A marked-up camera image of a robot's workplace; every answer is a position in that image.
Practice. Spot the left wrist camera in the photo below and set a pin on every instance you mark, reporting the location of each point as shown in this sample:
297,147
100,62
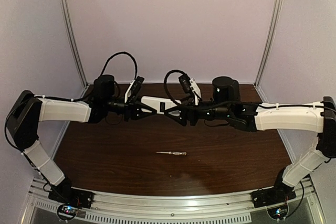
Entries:
132,91

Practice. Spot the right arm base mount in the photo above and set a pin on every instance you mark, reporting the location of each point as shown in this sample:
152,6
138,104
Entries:
276,202

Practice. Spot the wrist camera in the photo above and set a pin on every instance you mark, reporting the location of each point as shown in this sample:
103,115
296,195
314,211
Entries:
132,91
191,88

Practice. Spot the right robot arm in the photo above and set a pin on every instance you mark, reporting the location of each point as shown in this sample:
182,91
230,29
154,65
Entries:
318,117

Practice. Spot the left aluminium frame post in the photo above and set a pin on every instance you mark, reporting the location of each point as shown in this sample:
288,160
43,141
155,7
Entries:
72,42

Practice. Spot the clear handle screwdriver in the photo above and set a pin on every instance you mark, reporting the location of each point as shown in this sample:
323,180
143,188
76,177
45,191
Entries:
172,153

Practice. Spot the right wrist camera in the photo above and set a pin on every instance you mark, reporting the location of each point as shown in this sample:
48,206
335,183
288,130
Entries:
191,88

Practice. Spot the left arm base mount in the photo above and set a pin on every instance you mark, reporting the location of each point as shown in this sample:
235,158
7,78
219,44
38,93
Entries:
69,207

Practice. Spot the front aluminium rail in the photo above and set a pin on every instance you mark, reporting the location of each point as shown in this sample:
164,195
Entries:
220,208

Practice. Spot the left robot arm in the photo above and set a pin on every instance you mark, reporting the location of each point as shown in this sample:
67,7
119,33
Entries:
29,110

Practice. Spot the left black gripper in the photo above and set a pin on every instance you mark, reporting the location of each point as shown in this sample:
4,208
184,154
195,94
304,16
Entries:
132,110

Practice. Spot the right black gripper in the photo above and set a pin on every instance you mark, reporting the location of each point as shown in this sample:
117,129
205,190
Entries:
186,115

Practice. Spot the white red remote control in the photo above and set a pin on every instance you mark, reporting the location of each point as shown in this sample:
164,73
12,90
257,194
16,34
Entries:
159,104

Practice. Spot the aluminium frame post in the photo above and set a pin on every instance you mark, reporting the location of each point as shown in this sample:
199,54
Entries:
276,11
72,42

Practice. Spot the right aluminium frame post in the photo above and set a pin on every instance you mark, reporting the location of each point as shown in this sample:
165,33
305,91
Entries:
276,11

